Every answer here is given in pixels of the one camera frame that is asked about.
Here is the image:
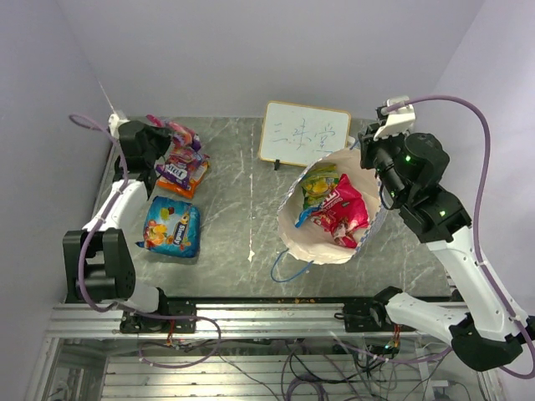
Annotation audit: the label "blue checkered paper bag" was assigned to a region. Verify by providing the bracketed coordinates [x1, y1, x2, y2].
[270, 148, 387, 283]

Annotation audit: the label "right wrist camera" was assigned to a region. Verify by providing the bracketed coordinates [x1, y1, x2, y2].
[374, 96, 416, 141]

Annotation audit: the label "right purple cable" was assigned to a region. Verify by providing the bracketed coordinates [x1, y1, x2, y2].
[334, 94, 535, 380]

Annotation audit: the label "small whiteboard on stand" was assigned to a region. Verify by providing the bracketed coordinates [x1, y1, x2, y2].
[258, 101, 351, 166]

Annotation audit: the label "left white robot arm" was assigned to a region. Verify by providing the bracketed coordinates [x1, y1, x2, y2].
[63, 114, 172, 332]

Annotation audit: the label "yellow green snack packet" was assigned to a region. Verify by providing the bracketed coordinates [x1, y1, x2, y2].
[300, 164, 339, 210]

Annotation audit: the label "orange snack packet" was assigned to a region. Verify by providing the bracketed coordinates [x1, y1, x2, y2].
[156, 161, 210, 200]

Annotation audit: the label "aluminium mounting rail frame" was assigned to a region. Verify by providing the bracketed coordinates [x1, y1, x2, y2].
[26, 297, 505, 400]

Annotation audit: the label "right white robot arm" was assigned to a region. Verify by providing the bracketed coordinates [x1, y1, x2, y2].
[358, 124, 534, 372]

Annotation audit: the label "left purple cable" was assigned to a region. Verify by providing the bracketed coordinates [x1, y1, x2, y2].
[69, 113, 222, 369]

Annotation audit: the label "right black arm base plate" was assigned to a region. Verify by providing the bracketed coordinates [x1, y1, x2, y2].
[334, 303, 395, 333]

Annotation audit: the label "pink snack packet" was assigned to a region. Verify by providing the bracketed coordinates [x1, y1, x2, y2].
[145, 114, 201, 151]

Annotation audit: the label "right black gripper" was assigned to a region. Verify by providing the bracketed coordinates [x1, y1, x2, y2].
[359, 122, 410, 204]

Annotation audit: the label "purple cable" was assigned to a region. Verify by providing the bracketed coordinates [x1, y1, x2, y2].
[69, 113, 222, 369]
[334, 94, 535, 380]

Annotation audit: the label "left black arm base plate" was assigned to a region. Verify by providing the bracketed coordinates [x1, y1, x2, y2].
[120, 302, 196, 334]

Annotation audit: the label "red snack packet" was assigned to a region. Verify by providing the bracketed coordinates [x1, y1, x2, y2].
[314, 174, 369, 248]

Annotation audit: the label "blue candy packet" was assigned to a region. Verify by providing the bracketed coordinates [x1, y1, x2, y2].
[135, 196, 201, 258]

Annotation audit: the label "purple snack packet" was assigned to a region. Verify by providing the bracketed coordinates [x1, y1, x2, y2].
[155, 146, 209, 185]

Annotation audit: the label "loose cables under frame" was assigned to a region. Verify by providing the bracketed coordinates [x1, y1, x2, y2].
[137, 333, 461, 401]

